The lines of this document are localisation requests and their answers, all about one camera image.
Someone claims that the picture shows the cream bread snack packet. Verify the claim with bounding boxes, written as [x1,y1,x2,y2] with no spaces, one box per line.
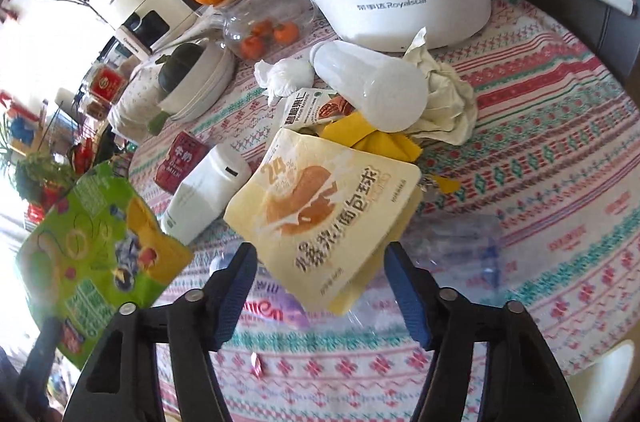
[222,128,423,315]

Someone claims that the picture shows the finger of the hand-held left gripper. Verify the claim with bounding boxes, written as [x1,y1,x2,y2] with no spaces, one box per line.
[15,316,68,403]

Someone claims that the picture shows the red milk carton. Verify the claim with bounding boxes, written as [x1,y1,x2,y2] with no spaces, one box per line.
[155,131,211,195]

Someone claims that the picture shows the dark green squash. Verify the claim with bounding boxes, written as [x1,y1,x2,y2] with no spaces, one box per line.
[157,42,207,96]

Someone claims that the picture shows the cream chair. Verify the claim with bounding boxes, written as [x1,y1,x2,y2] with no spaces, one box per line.
[565,339,636,422]

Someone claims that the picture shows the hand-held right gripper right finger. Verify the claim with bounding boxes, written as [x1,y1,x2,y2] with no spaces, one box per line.
[384,241,583,422]

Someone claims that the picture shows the white rectangular container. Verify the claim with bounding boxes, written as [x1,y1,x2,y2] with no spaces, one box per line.
[160,143,252,246]

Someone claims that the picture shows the crushed clear plastic bottle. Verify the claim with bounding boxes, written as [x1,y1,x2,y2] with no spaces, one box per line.
[345,215,503,328]

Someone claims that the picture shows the crumpled white tissue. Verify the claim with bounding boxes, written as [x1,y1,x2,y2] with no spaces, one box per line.
[253,56,317,106]

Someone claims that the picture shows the white pecan snack packet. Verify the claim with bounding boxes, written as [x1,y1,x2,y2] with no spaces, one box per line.
[278,87,358,135]

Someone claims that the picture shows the purple pink wrapper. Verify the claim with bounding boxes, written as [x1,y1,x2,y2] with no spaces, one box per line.
[240,279,311,328]

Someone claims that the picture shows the floral white cloth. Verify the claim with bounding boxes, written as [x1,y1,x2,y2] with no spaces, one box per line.
[106,57,173,142]

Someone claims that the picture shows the cream deep plate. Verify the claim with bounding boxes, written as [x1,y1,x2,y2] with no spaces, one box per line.
[170,46,235,118]
[172,52,237,123]

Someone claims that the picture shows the red label tin jar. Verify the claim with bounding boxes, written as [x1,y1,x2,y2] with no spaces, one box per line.
[90,65,126,103]

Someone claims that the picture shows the green handle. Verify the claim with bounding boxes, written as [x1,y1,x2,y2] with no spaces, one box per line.
[146,109,168,137]

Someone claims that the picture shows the green snack bag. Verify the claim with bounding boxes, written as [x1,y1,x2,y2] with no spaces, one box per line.
[15,161,195,370]

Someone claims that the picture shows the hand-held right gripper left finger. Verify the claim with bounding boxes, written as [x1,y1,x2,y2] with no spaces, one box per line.
[62,242,258,422]

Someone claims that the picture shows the patterned tablecloth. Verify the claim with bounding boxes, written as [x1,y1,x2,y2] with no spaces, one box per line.
[127,0,640,422]

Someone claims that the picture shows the cream bowl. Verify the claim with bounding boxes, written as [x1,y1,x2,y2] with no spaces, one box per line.
[159,44,226,113]

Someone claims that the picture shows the yellow wrapper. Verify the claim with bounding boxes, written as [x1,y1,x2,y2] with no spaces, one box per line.
[319,112,461,194]

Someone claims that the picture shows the crumpled beige paper napkin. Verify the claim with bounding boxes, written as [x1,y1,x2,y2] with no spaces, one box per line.
[400,27,478,146]

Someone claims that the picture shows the green potted plant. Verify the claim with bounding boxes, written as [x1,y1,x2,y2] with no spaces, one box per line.
[0,112,76,203]

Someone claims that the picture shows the glass teapot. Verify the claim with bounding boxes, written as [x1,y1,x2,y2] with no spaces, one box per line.
[192,0,317,62]

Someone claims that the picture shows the white plastic bottle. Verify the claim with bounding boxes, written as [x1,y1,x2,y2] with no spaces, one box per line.
[308,40,429,134]

